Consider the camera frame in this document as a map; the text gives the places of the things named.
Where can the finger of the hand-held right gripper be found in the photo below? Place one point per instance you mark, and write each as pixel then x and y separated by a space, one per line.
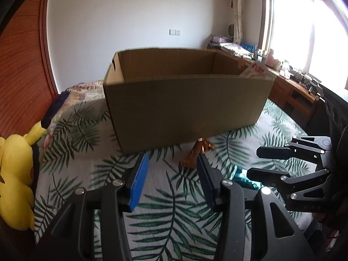
pixel 277 152
pixel 269 174

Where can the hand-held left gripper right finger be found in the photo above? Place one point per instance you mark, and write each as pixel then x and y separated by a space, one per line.
pixel 205 185

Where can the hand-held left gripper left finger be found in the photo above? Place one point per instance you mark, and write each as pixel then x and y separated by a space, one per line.
pixel 138 185

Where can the teal foil snack packet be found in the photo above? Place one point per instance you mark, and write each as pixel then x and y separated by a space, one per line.
pixel 240 178

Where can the orange foil snack packet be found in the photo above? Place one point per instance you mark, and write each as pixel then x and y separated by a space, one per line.
pixel 196 153

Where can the brown cardboard box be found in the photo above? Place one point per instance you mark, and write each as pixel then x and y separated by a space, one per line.
pixel 187 108

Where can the tall white red snack packet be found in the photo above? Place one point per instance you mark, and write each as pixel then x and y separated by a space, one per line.
pixel 257 69

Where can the leaf print bed sheet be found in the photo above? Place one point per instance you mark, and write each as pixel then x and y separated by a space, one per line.
pixel 168 223

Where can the wooden desk with clutter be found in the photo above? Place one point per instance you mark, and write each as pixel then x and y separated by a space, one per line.
pixel 288 92

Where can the pink bottle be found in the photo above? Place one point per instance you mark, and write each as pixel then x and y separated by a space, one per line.
pixel 270 58

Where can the floral quilt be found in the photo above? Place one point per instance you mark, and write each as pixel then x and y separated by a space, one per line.
pixel 81 92

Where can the wooden framed window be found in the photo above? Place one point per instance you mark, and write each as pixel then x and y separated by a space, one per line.
pixel 301 27

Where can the dark cloth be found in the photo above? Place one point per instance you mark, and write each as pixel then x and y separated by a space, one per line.
pixel 55 108

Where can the folded patterned cloth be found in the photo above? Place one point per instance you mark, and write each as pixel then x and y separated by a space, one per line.
pixel 233 48

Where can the yellow plush toy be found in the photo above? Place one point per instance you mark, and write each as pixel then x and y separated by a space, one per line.
pixel 15 179

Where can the pink box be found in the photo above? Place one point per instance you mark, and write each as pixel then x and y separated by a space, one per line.
pixel 220 38

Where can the small round fan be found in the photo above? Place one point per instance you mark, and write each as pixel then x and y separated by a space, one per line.
pixel 231 30

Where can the beige curtain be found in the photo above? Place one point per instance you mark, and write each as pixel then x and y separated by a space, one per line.
pixel 238 11

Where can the wooden headboard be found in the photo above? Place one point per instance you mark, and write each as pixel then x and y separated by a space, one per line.
pixel 24 59

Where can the white wall switch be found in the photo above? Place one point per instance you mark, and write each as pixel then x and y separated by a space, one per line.
pixel 175 32

